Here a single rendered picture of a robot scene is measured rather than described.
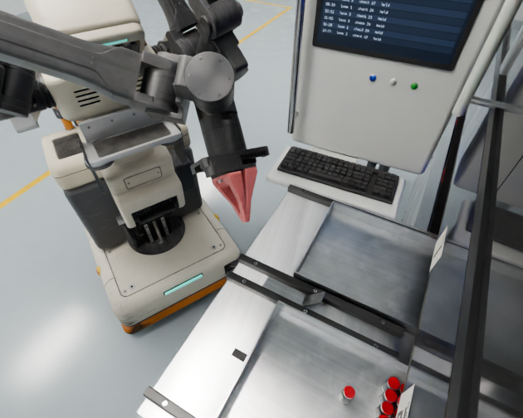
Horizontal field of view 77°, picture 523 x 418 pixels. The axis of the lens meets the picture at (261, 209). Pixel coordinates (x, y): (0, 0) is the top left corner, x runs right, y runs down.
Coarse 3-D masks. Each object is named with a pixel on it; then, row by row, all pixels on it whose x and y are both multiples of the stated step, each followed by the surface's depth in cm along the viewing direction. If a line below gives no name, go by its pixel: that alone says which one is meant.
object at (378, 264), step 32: (320, 224) 86; (352, 224) 90; (384, 224) 88; (320, 256) 83; (352, 256) 83; (384, 256) 83; (416, 256) 83; (320, 288) 75; (352, 288) 77; (384, 288) 77; (416, 288) 77; (416, 320) 72
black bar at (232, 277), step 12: (228, 276) 77; (240, 276) 77; (252, 288) 75; (264, 288) 75; (276, 300) 73; (288, 300) 73; (312, 312) 71; (336, 324) 69; (360, 336) 68; (384, 348) 66
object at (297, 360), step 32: (288, 320) 72; (256, 352) 67; (288, 352) 67; (320, 352) 67; (352, 352) 67; (384, 352) 64; (256, 384) 63; (288, 384) 63; (320, 384) 63; (352, 384) 63; (224, 416) 60; (256, 416) 60; (288, 416) 60; (320, 416) 60; (352, 416) 60
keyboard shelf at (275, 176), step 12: (336, 156) 123; (348, 156) 123; (276, 168) 117; (276, 180) 114; (288, 180) 113; (300, 180) 113; (324, 192) 109; (336, 192) 109; (348, 192) 109; (396, 192) 109; (360, 204) 106; (372, 204) 106; (384, 204) 106; (396, 204) 106; (396, 216) 103
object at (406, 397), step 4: (408, 388) 50; (412, 388) 48; (404, 392) 51; (408, 392) 49; (412, 392) 47; (404, 396) 50; (408, 396) 48; (400, 400) 52; (404, 400) 49; (408, 400) 47; (400, 404) 51; (404, 404) 49; (408, 404) 47; (400, 408) 50; (404, 408) 48; (408, 408) 46; (396, 416) 50
